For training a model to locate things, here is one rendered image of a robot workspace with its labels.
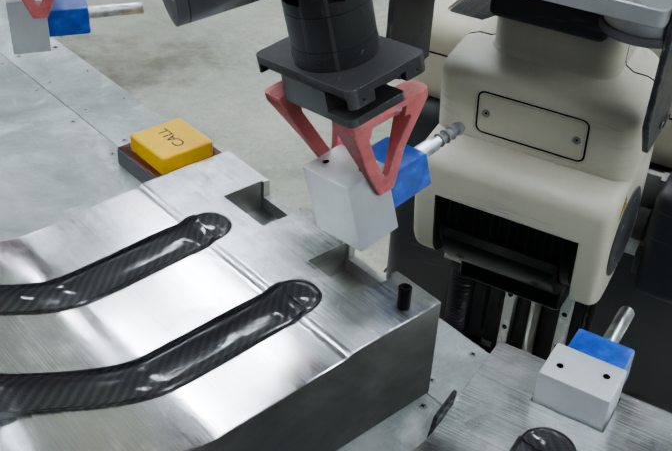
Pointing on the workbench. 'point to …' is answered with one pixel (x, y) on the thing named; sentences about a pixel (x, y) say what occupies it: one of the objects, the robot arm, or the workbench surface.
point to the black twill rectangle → (442, 411)
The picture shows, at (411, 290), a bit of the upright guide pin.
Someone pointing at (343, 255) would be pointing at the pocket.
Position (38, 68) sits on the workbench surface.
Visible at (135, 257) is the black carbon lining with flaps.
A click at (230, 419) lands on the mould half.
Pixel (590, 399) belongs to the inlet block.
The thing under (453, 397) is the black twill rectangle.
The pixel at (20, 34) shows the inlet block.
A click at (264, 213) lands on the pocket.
